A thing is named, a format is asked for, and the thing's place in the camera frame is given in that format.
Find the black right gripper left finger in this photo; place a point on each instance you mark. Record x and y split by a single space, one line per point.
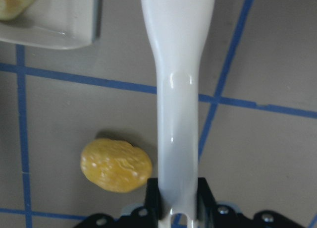
153 200

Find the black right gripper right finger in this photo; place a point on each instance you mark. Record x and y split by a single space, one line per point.
206 204

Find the white hand brush black bristles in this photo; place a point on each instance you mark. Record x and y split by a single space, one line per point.
177 31

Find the beige plastic dustpan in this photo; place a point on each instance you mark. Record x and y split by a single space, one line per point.
54 24

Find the yellow potato toy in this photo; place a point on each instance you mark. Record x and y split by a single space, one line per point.
115 165

